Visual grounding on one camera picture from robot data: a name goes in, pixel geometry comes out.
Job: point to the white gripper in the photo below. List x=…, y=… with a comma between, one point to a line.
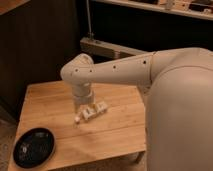
x=96, y=109

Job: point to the small white bottle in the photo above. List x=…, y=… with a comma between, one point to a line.
x=77, y=119

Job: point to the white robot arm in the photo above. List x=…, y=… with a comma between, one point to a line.
x=178, y=84

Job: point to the black ceramic bowl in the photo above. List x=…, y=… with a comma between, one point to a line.
x=33, y=148

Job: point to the wooden table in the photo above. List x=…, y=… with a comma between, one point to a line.
x=119, y=131

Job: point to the long grey case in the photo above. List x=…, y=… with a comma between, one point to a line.
x=105, y=49

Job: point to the metal pole stand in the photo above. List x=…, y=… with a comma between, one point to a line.
x=90, y=31

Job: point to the wooden wall shelf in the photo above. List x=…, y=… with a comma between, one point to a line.
x=184, y=8

